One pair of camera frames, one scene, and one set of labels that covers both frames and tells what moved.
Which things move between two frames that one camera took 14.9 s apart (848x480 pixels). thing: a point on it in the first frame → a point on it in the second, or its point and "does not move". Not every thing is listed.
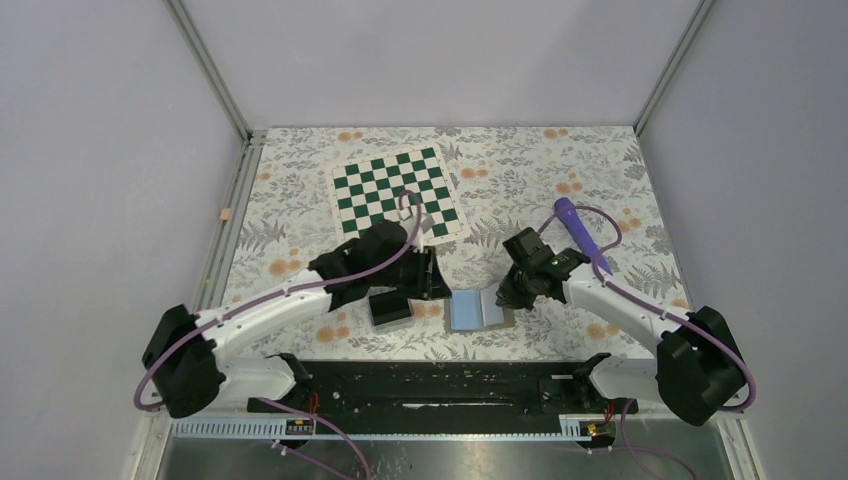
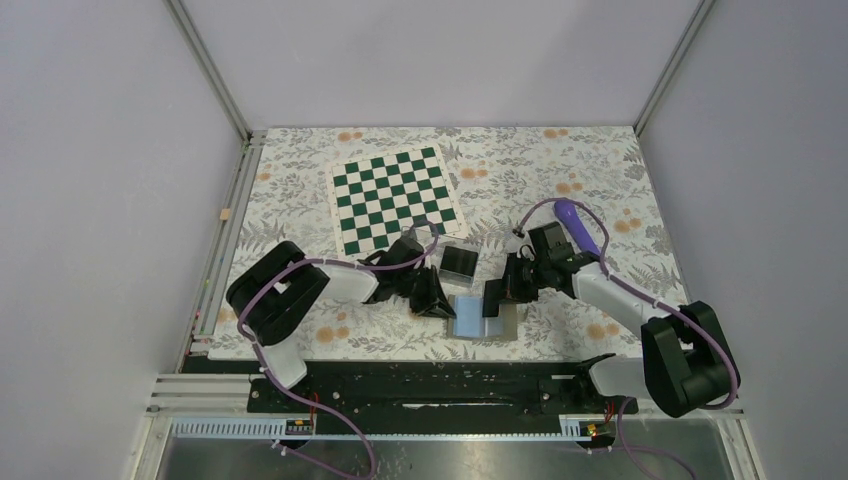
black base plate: x=443 y=388 does not move
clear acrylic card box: x=390 y=311 → x=458 y=263
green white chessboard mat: x=367 y=191 does not move
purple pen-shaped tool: x=577 y=228 does not move
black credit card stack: x=389 y=306 → x=458 y=260
